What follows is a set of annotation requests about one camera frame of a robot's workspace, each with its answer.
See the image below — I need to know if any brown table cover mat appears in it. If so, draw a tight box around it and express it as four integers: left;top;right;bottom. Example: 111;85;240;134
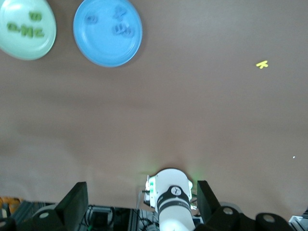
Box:
0;0;308;217

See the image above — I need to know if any green foam letter B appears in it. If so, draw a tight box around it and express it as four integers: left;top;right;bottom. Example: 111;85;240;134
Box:
28;12;43;22

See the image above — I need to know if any blue foam letter E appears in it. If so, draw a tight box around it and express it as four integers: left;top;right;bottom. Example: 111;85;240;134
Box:
112;24;125;36

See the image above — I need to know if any green foam letter N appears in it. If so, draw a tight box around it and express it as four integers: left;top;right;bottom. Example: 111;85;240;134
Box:
18;25;34;38

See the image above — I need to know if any yellow foam letter K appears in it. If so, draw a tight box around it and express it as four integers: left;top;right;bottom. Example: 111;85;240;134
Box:
255;60;270;70

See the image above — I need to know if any small round blue foam letter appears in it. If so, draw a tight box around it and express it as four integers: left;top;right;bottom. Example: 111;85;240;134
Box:
84;14;98;26

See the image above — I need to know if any pale green plate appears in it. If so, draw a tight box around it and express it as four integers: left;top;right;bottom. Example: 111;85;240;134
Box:
0;0;57;61

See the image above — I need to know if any green foam letter P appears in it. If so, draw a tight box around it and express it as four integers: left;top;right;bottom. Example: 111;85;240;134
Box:
6;22;19;33

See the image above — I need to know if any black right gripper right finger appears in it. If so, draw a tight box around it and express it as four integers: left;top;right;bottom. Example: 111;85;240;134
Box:
193;180;293;231

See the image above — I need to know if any blue plate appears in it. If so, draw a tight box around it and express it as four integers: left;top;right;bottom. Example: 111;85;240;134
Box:
73;0;143;68

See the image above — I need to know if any aluminium profile frame post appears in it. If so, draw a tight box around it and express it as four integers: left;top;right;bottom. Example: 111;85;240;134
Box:
288;209;308;231

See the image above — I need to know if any blue foam letter X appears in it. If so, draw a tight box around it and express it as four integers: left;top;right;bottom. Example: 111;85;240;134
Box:
112;6;128;20

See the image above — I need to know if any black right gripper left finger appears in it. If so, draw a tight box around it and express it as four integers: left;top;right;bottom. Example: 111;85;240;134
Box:
0;181;89;231

